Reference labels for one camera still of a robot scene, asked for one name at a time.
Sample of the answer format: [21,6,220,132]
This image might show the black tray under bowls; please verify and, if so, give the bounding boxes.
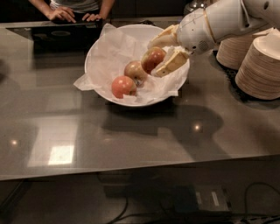
[212,50,280,103]

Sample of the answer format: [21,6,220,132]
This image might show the rear stack of paper bowls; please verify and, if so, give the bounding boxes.
[216,28,273,70]

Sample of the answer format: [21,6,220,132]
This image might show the yellowish apple at back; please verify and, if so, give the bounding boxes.
[124,60,148,87]

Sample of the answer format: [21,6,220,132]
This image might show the person's left forearm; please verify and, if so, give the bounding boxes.
[100,0,115,18]

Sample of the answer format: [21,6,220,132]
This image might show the person's right forearm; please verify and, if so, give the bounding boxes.
[28,0,53,15]

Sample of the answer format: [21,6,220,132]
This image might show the red apple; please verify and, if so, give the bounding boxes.
[141,46,166,74]
[111,75,137,99]

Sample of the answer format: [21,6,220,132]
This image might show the white paper liner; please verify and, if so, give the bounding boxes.
[73,23,187,106]

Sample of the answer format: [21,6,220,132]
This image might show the stack of paper bowls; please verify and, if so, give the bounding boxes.
[216,28,273,70]
[234,29,280,100]

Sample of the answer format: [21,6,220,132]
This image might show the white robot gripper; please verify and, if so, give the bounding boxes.
[148,8,215,77]

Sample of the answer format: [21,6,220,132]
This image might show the black cable on floor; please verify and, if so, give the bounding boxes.
[243,182,280,217]

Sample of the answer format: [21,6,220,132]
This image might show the black box under table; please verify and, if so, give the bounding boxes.
[172,185,232,214]

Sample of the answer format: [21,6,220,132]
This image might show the black laptop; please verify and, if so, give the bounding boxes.
[8,19,103,52]

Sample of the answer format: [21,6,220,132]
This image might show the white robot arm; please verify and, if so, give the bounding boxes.
[148,0,280,54]

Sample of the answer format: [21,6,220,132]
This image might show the person's left hand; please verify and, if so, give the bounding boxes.
[82,13,102,22]

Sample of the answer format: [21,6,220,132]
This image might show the glass jar with grains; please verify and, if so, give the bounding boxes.
[184,0,218,15]

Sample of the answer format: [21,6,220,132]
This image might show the white bowl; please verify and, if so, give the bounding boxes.
[84,24,191,108]

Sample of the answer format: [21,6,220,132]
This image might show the person's right hand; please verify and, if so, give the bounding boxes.
[47,7,76,23]

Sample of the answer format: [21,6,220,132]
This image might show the front stack of paper bowls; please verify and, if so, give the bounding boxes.
[234,29,280,100]

